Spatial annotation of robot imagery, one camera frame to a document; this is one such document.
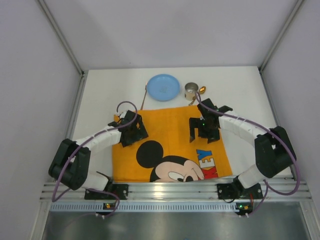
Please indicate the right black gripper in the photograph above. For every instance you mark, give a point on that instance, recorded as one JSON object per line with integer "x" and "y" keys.
{"x": 203, "y": 128}

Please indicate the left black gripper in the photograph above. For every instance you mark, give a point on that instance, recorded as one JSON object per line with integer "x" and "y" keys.
{"x": 136, "y": 131}

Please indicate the orange Mickey Mouse cloth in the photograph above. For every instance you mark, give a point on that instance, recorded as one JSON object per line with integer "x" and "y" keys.
{"x": 167, "y": 154}

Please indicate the blue plastic plate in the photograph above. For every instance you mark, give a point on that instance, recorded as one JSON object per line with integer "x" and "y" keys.
{"x": 163, "y": 87}

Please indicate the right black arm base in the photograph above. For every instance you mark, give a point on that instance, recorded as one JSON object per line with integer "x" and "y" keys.
{"x": 235, "y": 191}

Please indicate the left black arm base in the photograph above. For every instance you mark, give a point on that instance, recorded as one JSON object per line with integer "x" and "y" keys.
{"x": 107, "y": 191}

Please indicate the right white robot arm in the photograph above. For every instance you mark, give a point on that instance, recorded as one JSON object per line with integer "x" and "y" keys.
{"x": 272, "y": 147}

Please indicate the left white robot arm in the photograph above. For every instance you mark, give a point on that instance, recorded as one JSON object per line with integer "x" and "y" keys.
{"x": 72, "y": 163}

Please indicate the copper spoon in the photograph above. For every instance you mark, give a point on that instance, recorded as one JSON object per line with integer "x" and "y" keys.
{"x": 201, "y": 91}

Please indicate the small metal cup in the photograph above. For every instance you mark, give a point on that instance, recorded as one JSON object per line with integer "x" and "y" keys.
{"x": 190, "y": 90}

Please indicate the copper fork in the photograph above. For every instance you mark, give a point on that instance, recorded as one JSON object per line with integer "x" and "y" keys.
{"x": 144, "y": 97}

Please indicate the perforated cable duct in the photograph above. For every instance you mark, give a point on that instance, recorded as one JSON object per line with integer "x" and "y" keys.
{"x": 135, "y": 207}

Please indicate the aluminium mounting rail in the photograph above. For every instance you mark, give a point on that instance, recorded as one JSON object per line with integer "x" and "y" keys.
{"x": 196, "y": 190}

